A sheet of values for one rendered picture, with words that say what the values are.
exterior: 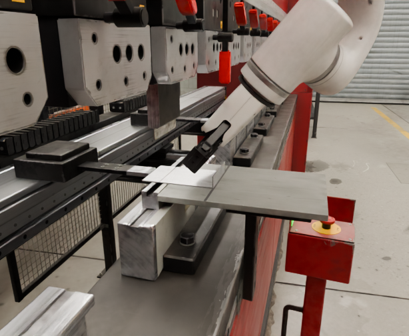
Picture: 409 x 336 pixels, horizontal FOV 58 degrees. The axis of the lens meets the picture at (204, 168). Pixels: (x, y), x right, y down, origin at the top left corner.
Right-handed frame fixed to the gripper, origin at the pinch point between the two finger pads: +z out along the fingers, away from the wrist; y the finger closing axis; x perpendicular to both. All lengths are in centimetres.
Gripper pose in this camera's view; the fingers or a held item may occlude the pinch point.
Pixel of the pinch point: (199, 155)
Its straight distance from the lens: 66.1
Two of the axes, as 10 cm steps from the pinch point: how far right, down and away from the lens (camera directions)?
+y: -2.7, 3.1, -9.1
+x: 7.4, 6.7, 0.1
